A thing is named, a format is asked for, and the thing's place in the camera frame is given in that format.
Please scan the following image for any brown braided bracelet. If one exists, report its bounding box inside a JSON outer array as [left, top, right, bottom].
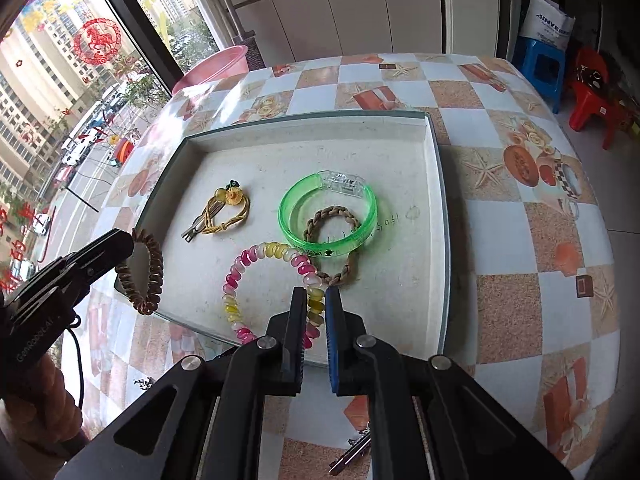
[[302, 205, 362, 288]]

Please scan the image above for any yellow flower cord hair tie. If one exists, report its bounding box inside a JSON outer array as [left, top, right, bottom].
[[199, 179, 251, 236]]

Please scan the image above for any white cabinet counter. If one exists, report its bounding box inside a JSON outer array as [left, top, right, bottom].
[[231, 0, 444, 66]]

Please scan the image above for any red horse window decal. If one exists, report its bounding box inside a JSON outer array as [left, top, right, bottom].
[[73, 18, 122, 66]]

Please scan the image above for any pink plastic basin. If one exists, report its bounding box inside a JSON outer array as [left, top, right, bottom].
[[171, 44, 248, 96]]

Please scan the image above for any green translucent bangle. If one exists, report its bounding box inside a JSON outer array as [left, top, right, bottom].
[[278, 170, 378, 258]]

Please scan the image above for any brown spiral hair tie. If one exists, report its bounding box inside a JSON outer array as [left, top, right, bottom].
[[114, 227, 165, 317]]

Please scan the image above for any bronze metal hair clip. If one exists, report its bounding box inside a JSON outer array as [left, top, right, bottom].
[[181, 204, 220, 243]]

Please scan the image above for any blue plastic stool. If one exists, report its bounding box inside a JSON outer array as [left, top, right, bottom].
[[512, 37, 565, 114]]

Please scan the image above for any pink yellow spiral hair tie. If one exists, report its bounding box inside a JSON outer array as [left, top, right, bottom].
[[221, 240, 327, 350]]

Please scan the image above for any white shopping bag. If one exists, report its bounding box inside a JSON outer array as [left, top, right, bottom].
[[520, 0, 575, 51]]

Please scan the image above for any red plastic child chair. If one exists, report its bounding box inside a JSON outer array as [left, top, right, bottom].
[[568, 46, 631, 150]]

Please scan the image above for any silver metal hair clip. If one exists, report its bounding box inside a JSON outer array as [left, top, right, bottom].
[[329, 427, 372, 476]]

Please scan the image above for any grey-green jewelry tray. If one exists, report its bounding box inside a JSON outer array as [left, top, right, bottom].
[[136, 110, 451, 358]]

